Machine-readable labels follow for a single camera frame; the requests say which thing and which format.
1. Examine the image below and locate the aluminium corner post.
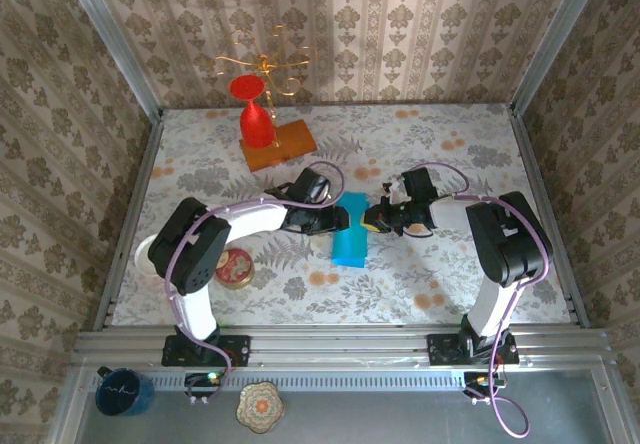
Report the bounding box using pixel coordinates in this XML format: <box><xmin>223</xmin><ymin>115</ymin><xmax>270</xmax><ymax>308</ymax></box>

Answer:
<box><xmin>509</xmin><ymin>0</ymin><xmax>614</xmax><ymax>115</ymax></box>
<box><xmin>57</xmin><ymin>0</ymin><xmax>164</xmax><ymax>120</ymax></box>

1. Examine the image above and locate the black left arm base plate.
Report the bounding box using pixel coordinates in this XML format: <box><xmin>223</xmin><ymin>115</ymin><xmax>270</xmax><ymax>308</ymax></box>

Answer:
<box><xmin>160</xmin><ymin>333</ymin><xmax>252</xmax><ymax>368</ymax></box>

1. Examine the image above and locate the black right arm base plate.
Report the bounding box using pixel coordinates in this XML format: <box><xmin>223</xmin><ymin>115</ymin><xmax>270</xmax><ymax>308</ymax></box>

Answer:
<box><xmin>427</xmin><ymin>331</ymin><xmax>520</xmax><ymax>367</ymax></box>

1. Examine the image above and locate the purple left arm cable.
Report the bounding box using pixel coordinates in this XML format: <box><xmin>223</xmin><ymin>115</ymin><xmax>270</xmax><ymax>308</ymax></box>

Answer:
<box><xmin>164</xmin><ymin>161</ymin><xmax>347</xmax><ymax>408</ymax></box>

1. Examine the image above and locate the aluminium front rail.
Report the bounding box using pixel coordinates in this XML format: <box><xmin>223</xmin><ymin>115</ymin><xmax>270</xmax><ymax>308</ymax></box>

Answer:
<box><xmin>72</xmin><ymin>326</ymin><xmax>616</xmax><ymax>370</ymax></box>

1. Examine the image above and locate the dark blue mug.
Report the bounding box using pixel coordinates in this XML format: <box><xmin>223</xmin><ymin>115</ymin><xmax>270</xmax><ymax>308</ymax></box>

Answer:
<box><xmin>95</xmin><ymin>366</ymin><xmax>156</xmax><ymax>418</ymax></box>

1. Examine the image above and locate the red wine glass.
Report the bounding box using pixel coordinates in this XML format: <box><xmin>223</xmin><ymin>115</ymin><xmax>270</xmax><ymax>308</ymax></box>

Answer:
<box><xmin>228</xmin><ymin>74</ymin><xmax>277</xmax><ymax>148</ymax></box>

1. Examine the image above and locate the aluminium table side rail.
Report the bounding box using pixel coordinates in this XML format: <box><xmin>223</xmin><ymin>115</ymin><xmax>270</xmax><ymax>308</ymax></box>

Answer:
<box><xmin>93</xmin><ymin>108</ymin><xmax>166</xmax><ymax>330</ymax></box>
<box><xmin>507</xmin><ymin>106</ymin><xmax>591</xmax><ymax>328</ymax></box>

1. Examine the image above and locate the white bowl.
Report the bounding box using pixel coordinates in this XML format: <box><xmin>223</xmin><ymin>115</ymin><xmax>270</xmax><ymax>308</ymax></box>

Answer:
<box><xmin>134</xmin><ymin>236</ymin><xmax>174</xmax><ymax>278</ymax></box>

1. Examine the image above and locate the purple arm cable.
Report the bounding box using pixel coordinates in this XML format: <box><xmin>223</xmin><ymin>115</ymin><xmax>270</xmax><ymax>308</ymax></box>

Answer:
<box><xmin>399</xmin><ymin>162</ymin><xmax>551</xmax><ymax>438</ymax></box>
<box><xmin>164</xmin><ymin>161</ymin><xmax>347</xmax><ymax>408</ymax></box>

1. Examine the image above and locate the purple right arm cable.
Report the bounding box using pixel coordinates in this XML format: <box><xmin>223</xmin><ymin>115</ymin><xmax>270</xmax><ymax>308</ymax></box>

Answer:
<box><xmin>399</xmin><ymin>162</ymin><xmax>551</xmax><ymax>438</ymax></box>

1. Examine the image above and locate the grey metal shelf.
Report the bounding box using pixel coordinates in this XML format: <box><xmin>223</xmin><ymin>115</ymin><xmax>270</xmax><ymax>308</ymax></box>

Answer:
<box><xmin>49</xmin><ymin>363</ymin><xmax>636</xmax><ymax>444</ymax></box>

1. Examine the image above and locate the floral table cover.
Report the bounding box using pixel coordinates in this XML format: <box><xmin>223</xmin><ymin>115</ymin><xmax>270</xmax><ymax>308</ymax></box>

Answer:
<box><xmin>110</xmin><ymin>102</ymin><xmax>574</xmax><ymax>326</ymax></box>

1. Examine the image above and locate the small black connector board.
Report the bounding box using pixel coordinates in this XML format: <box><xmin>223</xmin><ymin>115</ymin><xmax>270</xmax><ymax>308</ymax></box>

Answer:
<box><xmin>184</xmin><ymin>371</ymin><xmax>226</xmax><ymax>405</ymax></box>
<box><xmin>462</xmin><ymin>371</ymin><xmax>507</xmax><ymax>405</ymax></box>

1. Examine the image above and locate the blue cloth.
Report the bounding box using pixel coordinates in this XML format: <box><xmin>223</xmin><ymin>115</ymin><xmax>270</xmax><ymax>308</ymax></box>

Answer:
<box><xmin>331</xmin><ymin>191</ymin><xmax>369</xmax><ymax>268</ymax></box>

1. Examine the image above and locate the gold wire glass rack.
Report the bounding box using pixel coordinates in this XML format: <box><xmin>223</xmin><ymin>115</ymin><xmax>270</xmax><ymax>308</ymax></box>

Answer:
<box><xmin>214</xmin><ymin>24</ymin><xmax>319</xmax><ymax>148</ymax></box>

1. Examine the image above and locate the orange wooden rack base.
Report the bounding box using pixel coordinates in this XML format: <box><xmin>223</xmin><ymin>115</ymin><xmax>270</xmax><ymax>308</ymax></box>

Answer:
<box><xmin>238</xmin><ymin>119</ymin><xmax>320</xmax><ymax>173</ymax></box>

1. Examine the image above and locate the round red floral tin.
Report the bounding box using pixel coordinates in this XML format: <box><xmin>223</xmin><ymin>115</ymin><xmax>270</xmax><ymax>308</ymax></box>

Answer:
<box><xmin>214</xmin><ymin>248</ymin><xmax>256</xmax><ymax>291</ymax></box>

